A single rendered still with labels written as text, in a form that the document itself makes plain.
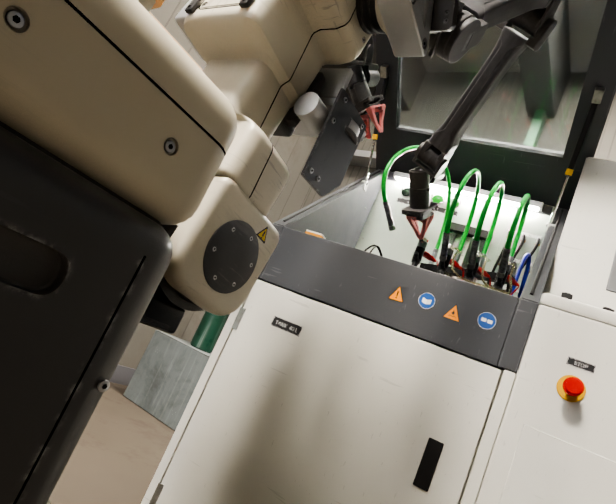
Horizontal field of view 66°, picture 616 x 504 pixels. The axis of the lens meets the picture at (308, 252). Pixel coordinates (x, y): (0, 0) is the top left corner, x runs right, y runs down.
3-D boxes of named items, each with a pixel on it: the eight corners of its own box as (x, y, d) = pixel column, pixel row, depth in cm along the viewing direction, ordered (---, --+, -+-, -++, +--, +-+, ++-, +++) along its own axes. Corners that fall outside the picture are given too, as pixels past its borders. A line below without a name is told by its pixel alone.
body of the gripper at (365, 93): (361, 114, 145) (353, 91, 144) (385, 100, 137) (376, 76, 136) (346, 117, 141) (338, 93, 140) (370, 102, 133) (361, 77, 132)
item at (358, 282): (260, 278, 128) (284, 226, 131) (266, 283, 132) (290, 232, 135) (496, 366, 100) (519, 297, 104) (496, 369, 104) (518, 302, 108)
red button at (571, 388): (555, 393, 91) (562, 368, 93) (552, 395, 95) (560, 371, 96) (585, 404, 89) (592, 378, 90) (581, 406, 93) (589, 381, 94)
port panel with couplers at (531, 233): (478, 299, 156) (507, 216, 162) (478, 301, 159) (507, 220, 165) (520, 312, 150) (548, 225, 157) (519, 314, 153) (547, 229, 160)
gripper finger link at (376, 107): (376, 136, 143) (366, 107, 143) (394, 127, 137) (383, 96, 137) (361, 140, 139) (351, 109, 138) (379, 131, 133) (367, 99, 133)
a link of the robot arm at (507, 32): (511, -6, 104) (554, 19, 100) (519, -3, 108) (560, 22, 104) (407, 154, 129) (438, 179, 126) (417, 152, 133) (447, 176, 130)
